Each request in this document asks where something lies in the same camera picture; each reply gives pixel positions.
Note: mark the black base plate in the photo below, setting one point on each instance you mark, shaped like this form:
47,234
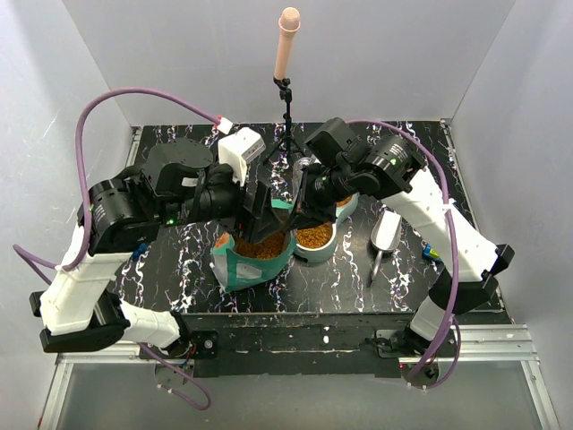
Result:
300,343

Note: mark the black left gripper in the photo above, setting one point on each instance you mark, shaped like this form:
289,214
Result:
259,215

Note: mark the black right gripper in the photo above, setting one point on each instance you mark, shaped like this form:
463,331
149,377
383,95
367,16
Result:
307,213

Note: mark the blue toy block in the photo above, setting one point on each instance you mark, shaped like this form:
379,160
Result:
142,249

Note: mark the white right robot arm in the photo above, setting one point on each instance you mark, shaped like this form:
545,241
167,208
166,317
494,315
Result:
408,179

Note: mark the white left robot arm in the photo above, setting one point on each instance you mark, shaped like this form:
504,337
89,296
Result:
78,312

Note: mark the teal double pet bowl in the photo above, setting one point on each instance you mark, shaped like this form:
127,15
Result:
318,244

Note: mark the silver metal scoop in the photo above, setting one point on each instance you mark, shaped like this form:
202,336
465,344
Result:
385,238

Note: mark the green pet food bag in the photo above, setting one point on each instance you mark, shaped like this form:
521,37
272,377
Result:
238,265

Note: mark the beige microphone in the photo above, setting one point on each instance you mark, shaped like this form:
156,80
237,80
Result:
288,23

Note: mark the black tripod stand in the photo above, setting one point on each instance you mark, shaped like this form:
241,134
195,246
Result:
286,139

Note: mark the blue yellow small toy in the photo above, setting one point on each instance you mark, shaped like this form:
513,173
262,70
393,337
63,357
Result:
430,254

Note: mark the aluminium rail frame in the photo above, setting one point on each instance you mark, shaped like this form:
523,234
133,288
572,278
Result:
479,343

